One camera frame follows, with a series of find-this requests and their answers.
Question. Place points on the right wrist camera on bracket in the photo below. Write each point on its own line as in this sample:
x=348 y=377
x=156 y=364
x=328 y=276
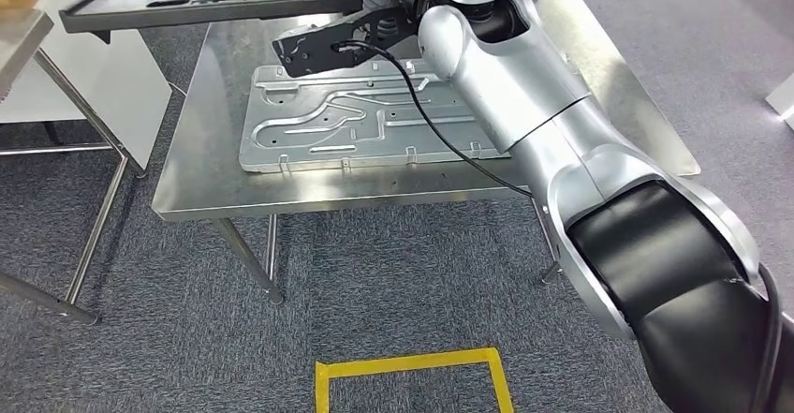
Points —
x=310 y=53

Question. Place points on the steel side table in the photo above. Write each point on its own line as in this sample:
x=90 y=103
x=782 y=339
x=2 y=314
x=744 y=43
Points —
x=18 y=44

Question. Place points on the white cabinet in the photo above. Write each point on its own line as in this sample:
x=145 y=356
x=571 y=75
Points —
x=111 y=87

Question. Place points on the white floor object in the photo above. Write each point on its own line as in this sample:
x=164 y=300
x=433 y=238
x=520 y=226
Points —
x=783 y=103

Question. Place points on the black plastic plate frame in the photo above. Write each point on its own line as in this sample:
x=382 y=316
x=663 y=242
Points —
x=124 y=16

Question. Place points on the steel workbench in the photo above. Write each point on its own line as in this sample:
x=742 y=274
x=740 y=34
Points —
x=205 y=180

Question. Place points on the stamped metal plate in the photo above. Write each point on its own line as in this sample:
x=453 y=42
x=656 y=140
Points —
x=310 y=143

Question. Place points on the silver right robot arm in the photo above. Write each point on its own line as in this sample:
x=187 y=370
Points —
x=515 y=87

